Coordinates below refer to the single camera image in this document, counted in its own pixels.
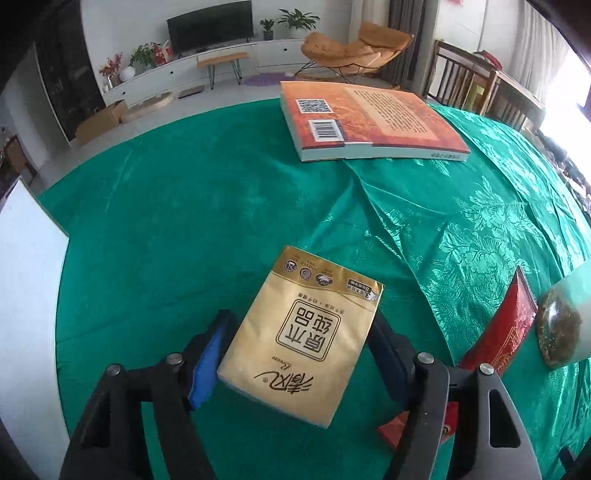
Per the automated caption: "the brown cardboard box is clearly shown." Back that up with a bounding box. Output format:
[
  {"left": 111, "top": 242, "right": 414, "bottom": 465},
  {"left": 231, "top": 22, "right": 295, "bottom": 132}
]
[{"left": 75, "top": 100, "right": 128, "bottom": 145}]

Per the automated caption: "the green potted plant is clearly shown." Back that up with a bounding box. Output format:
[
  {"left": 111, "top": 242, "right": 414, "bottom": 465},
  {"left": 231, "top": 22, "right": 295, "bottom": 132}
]
[{"left": 277, "top": 8, "right": 321, "bottom": 39}]

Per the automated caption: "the small wooden bench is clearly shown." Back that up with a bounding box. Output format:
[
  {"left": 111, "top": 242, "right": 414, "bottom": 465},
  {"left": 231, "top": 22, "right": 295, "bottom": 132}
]
[{"left": 197, "top": 52, "right": 249, "bottom": 90}]

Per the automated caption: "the black display cabinet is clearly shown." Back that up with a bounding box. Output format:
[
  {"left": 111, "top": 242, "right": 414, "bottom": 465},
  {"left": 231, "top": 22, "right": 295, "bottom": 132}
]
[{"left": 35, "top": 1, "right": 105, "bottom": 142}]

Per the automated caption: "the clear jar black lid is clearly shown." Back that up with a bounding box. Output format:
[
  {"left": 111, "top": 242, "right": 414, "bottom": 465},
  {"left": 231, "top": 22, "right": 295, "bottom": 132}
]
[{"left": 535, "top": 267, "right": 590, "bottom": 370}]

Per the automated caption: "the white tv cabinet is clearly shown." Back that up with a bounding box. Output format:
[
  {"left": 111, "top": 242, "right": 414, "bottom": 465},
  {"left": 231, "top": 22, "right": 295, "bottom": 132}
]
[{"left": 103, "top": 39, "right": 308, "bottom": 106}]

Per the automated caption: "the white cardboard box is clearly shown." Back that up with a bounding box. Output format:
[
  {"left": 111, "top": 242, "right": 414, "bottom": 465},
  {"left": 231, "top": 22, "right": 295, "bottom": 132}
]
[{"left": 1, "top": 181, "right": 69, "bottom": 479}]

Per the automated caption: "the wooden dining chair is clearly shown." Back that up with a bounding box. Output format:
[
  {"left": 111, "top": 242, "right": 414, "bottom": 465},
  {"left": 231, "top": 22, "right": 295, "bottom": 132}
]
[{"left": 422, "top": 40, "right": 500, "bottom": 116}]

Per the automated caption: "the gray curtain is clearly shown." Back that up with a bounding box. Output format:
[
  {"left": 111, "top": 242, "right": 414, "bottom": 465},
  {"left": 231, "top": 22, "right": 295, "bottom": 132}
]
[{"left": 387, "top": 0, "right": 439, "bottom": 89}]

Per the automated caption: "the orange lounge chair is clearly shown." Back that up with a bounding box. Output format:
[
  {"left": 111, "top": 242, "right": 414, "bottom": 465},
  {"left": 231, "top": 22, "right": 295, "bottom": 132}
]
[{"left": 294, "top": 21, "right": 414, "bottom": 83}]

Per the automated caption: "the red flower vase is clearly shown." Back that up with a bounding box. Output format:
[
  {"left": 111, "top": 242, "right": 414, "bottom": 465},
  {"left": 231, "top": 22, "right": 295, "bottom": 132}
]
[{"left": 98, "top": 52, "right": 123, "bottom": 89}]

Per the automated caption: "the green satin tablecloth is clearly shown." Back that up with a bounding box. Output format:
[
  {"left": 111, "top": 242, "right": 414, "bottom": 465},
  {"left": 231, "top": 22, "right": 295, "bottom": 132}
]
[{"left": 40, "top": 99, "right": 590, "bottom": 479}]

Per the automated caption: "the orange paperback book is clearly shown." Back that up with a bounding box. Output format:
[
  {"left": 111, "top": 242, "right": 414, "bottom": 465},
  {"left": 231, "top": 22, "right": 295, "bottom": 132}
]
[{"left": 280, "top": 81, "right": 470, "bottom": 162}]

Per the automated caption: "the gold tissue pack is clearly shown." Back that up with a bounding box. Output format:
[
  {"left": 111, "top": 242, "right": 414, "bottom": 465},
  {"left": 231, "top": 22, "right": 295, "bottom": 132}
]
[{"left": 217, "top": 246, "right": 384, "bottom": 428}]

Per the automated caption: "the black flat television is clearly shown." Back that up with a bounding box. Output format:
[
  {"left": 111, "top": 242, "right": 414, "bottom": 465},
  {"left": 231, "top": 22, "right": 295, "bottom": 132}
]
[{"left": 167, "top": 1, "right": 253, "bottom": 54}]

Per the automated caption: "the red tissue pack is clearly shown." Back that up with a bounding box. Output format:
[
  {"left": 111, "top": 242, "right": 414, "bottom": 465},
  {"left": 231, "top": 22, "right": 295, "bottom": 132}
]
[{"left": 378, "top": 266, "right": 538, "bottom": 449}]

